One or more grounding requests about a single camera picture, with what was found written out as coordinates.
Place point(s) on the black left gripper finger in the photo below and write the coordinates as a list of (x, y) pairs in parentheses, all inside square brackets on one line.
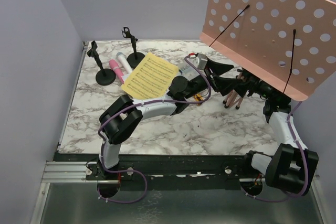
[(218, 68), (225, 85)]

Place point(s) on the white toy microphone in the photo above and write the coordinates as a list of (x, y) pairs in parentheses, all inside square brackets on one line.
[(122, 59)]

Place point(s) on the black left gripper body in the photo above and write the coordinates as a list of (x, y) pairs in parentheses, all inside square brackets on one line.
[(200, 84)]

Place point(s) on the yellow utility knife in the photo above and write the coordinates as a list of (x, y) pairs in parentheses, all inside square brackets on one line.
[(199, 99)]

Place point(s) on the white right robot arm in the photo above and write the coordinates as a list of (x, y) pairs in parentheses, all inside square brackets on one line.
[(292, 167)]

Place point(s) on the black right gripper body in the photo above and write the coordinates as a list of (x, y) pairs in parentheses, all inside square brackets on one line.
[(252, 83)]

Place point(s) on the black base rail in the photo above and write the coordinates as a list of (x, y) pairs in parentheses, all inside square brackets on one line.
[(175, 172)]

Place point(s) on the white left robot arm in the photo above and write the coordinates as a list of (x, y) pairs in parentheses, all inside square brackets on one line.
[(118, 122)]

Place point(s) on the black round-base mic stand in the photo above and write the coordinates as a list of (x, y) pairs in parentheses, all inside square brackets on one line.
[(136, 57)]

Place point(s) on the pink toy microphone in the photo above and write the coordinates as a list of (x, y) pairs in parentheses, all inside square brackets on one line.
[(118, 72)]

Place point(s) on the yellow sheet music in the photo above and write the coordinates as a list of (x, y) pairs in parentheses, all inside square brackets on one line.
[(150, 79)]

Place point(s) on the pink music stand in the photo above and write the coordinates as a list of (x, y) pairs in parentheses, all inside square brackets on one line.
[(289, 44)]

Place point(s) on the white sheet music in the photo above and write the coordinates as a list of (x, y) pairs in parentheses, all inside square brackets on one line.
[(176, 84)]

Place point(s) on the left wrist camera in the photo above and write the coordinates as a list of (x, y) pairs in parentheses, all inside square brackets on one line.
[(198, 60)]

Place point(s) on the clear plastic organizer box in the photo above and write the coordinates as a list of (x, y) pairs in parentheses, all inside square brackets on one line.
[(185, 69)]

